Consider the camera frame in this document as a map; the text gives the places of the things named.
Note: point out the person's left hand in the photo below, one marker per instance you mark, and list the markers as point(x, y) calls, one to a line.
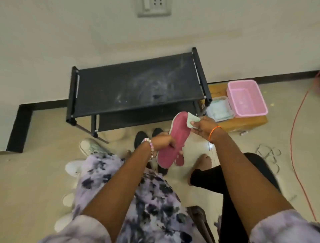
point(161, 142)

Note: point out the person's right hand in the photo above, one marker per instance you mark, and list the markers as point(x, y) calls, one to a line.
point(206, 127)

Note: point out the person's right fingers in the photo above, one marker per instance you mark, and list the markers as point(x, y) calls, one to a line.
point(198, 124)

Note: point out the person's left fingers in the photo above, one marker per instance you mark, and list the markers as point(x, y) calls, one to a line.
point(175, 146)

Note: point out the white wipe cloth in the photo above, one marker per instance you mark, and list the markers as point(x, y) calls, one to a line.
point(192, 121)

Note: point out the pink shoe with white sole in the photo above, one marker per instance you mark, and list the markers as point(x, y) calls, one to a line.
point(175, 135)
point(180, 160)

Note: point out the person's right forearm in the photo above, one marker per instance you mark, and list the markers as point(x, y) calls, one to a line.
point(247, 180)

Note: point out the person's left forearm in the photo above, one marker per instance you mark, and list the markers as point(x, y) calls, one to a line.
point(120, 190)

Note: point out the black shoe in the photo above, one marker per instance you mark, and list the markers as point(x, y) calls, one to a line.
point(157, 131)
point(140, 140)

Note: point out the clear plastic container of wipes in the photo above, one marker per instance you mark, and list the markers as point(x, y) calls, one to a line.
point(220, 110)

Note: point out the person's right foot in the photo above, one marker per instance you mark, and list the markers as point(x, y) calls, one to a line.
point(203, 165)

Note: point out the small grey floor scrap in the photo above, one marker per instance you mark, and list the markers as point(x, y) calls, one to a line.
point(243, 133)

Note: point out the brown cardboard box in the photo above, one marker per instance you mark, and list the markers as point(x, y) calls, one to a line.
point(245, 122)

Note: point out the pink plastic basket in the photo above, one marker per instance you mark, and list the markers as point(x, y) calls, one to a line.
point(246, 100)

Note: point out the black trouser leg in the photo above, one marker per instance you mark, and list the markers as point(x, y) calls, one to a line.
point(225, 180)

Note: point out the purple floral dress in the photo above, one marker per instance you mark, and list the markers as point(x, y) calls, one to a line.
point(150, 205)

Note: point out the black fabric shoe rack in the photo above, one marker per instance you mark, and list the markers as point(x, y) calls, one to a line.
point(130, 82)

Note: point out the white sneaker with green trim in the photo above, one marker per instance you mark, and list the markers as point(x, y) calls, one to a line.
point(93, 147)

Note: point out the plain white shoe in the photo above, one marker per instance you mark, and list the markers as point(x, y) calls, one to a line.
point(68, 199)
point(73, 168)
point(62, 223)

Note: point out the white wall switch socket plate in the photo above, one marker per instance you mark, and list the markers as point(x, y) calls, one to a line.
point(154, 7)

